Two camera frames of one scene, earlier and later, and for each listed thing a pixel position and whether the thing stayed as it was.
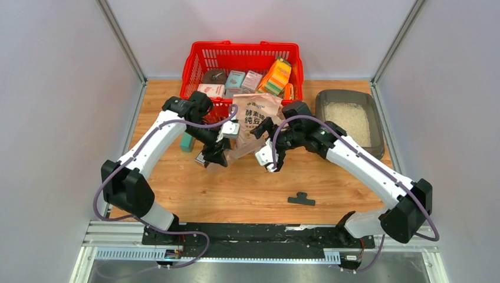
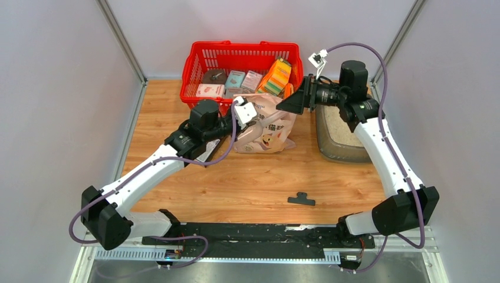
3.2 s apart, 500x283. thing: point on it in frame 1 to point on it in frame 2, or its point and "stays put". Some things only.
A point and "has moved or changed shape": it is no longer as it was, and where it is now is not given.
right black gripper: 267,124 to 305,96
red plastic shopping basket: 247,56 stays put
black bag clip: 301,198 stays put
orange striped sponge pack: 278,76 stays put
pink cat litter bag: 253,109 has moved or changed shape
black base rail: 247,241 stays put
